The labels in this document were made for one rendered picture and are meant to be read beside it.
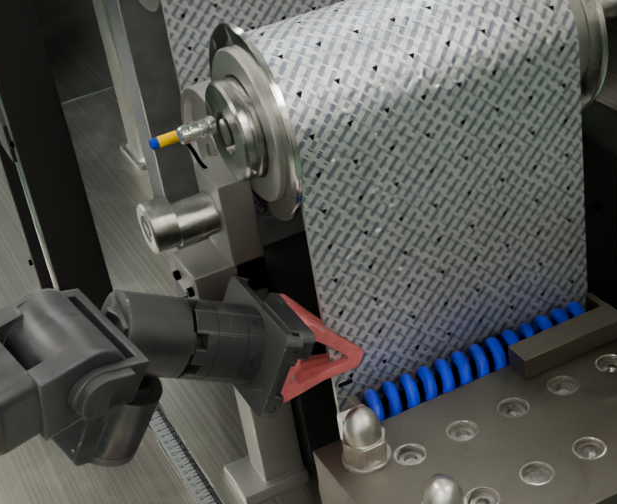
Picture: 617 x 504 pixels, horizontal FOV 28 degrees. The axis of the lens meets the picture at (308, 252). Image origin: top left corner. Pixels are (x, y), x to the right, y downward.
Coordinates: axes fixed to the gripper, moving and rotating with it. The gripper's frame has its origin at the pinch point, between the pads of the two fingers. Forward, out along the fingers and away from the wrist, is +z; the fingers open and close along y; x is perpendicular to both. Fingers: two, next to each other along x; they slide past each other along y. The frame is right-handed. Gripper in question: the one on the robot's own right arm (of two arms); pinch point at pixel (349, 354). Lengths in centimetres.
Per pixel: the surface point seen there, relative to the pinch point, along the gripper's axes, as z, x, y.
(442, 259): 4.9, 8.9, 0.2
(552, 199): 13.0, 15.2, 0.2
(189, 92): -9.9, 12.6, -19.7
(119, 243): 5, -16, -58
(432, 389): 5.8, -0.5, 3.7
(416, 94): -2.6, 20.7, 0.2
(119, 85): 8, -2, -77
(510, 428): 8.3, 0.4, 10.4
